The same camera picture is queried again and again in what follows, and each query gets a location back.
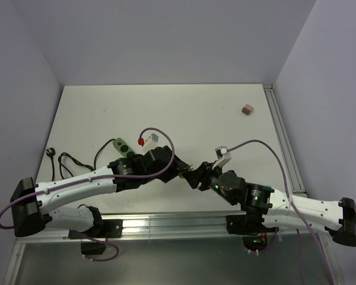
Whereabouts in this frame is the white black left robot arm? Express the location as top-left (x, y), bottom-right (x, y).
top-left (10, 146), bottom-right (190, 238)

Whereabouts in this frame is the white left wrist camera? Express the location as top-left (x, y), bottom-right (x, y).
top-left (138, 134), bottom-right (159, 148)

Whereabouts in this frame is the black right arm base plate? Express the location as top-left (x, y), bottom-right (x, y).
top-left (225, 214), bottom-right (279, 236)

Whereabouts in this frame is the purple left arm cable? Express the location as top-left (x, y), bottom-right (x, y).
top-left (0, 127), bottom-right (176, 262)

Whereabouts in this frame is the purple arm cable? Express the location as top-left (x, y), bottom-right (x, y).
top-left (0, 127), bottom-right (176, 262)
top-left (225, 140), bottom-right (336, 285)

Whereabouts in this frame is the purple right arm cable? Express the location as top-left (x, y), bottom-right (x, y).
top-left (225, 140), bottom-right (336, 285)

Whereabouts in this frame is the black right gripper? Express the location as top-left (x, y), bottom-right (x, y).
top-left (182, 160), bottom-right (237, 205)

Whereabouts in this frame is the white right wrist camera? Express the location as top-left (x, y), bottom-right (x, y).
top-left (212, 146), bottom-right (231, 169)

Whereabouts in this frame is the aluminium side rail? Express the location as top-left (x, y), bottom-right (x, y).
top-left (262, 84), bottom-right (307, 197)

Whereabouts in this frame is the black power cord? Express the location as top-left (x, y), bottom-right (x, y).
top-left (46, 139), bottom-right (116, 181)

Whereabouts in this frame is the green power strip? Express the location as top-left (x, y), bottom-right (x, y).
top-left (113, 138), bottom-right (135, 158)

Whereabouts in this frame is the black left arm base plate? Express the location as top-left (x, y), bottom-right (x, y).
top-left (81, 219), bottom-right (123, 239)

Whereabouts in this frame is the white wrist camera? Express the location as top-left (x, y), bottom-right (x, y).
top-left (138, 134), bottom-right (159, 148)
top-left (212, 146), bottom-right (231, 169)

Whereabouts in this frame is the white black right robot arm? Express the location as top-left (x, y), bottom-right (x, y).
top-left (183, 164), bottom-right (356, 247)

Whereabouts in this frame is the aluminium front rail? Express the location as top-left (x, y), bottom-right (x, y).
top-left (16, 212), bottom-right (329, 244)

